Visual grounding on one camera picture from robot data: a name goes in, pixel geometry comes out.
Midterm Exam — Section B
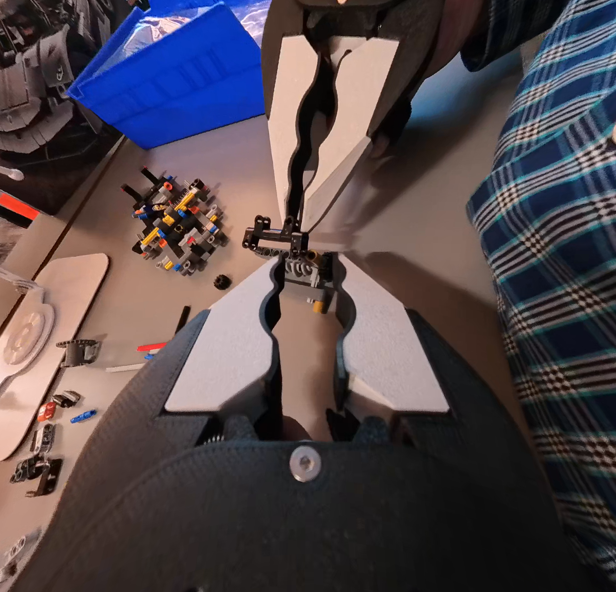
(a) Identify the grey lego differential gear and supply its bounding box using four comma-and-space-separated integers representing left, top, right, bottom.
56, 337, 102, 367

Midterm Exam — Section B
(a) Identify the grey lego engine assembly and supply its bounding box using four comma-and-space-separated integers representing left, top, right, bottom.
281, 250, 336, 314

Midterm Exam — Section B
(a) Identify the person's right forearm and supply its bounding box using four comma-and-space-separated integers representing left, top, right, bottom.
459, 0, 595, 73

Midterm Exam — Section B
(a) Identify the blue plastic bin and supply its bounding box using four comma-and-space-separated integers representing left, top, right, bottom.
66, 0, 277, 150

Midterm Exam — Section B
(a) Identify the large lego chassis assembly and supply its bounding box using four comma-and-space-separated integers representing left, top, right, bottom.
120, 166, 227, 277

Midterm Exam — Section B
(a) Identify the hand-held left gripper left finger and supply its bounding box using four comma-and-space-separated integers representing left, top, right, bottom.
164, 256, 285, 441

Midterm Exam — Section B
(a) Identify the pile of lego pieces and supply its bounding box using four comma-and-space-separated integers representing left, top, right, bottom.
10, 389, 99, 499

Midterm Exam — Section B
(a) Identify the dark lego set box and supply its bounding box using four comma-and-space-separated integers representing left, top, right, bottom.
0, 0, 133, 256

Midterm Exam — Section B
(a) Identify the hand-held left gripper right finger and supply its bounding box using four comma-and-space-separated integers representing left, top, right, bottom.
331, 253, 451, 441

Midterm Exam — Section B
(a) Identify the black lego bracket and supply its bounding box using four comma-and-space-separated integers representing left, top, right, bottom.
26, 458, 63, 497

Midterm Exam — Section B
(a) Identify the crinkled clear plastic bag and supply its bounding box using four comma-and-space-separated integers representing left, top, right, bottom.
113, 0, 275, 61

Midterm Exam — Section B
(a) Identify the person's right hand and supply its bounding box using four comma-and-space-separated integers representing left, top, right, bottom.
371, 0, 489, 159

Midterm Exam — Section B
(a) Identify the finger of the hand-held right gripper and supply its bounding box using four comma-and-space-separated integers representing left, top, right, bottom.
298, 39, 401, 229
266, 34, 322, 222

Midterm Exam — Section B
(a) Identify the white monitor stand base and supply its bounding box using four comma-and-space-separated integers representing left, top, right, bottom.
0, 253, 110, 463

